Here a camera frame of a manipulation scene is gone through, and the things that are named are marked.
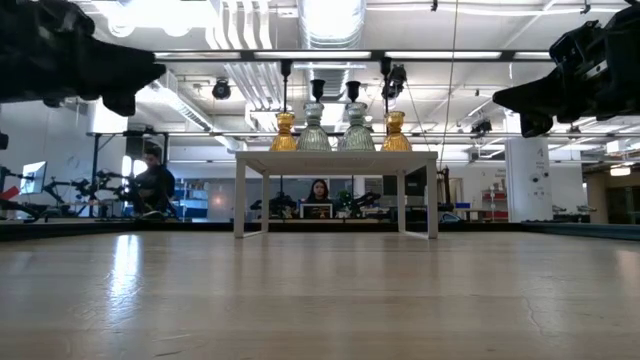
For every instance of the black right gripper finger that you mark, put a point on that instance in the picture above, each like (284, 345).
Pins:
(536, 125)
(535, 95)

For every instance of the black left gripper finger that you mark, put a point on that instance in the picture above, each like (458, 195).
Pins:
(120, 104)
(125, 70)

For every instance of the clear ribbed glass candle holder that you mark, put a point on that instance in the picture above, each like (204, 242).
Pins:
(314, 137)
(356, 137)

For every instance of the short black candlestick holder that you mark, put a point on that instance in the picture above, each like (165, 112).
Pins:
(317, 87)
(353, 89)

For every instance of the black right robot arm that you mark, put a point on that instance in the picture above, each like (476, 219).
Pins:
(631, 50)

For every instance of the black background robot arm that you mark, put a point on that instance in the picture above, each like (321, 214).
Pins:
(85, 189)
(365, 200)
(280, 205)

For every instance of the black ceiling spotlight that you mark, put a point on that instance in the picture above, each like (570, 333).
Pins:
(221, 90)
(481, 126)
(397, 80)

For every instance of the white round column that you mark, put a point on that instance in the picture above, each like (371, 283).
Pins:
(527, 180)

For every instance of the red background shelf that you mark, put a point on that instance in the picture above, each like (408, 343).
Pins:
(495, 195)

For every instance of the person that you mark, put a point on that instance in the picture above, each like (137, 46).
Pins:
(155, 185)
(318, 192)

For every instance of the small blue box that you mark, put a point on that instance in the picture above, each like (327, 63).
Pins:
(462, 205)

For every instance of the tilted computer monitor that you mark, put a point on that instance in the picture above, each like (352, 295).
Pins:
(33, 177)

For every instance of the blue storage bins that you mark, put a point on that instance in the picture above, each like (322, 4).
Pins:
(196, 205)

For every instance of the white perforated shelf riser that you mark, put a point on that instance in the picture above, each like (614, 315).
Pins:
(335, 162)

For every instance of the small white-framed monitor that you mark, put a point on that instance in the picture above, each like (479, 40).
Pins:
(316, 211)

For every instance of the black background frame post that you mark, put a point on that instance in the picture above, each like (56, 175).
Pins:
(95, 160)

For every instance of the lit wall lamp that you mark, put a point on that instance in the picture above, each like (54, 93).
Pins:
(620, 170)

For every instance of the black aluminium table frame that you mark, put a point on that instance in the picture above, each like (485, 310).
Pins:
(100, 226)

